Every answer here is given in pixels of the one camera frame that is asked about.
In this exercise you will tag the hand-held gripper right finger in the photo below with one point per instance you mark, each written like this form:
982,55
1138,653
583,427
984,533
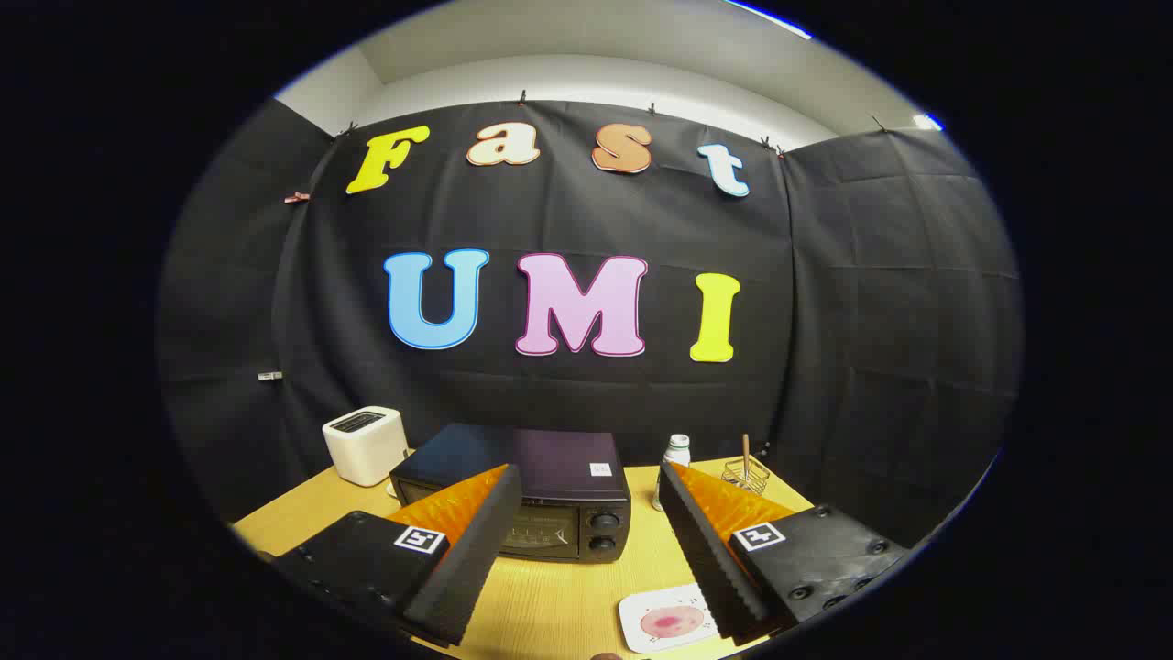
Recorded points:
701,550

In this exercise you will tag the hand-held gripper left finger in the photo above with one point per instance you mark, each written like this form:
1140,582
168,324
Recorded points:
476,550

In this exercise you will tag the pink round meat slice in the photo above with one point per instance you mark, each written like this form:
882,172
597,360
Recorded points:
669,623

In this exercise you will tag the white square plate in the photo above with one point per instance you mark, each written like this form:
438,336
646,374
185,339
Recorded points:
641,616

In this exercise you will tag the black toaster oven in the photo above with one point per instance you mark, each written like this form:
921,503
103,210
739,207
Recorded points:
559,463

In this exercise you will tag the white bread toaster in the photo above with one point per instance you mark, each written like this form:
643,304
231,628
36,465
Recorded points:
367,454

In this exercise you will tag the white plastic bottle green label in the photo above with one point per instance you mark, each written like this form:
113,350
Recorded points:
678,451

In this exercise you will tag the wooden stick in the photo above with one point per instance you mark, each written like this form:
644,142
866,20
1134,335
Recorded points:
745,449

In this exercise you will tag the row of black cloth clips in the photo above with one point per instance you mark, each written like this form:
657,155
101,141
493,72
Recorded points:
522,95

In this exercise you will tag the small ceiling light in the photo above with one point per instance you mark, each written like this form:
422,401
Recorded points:
928,121

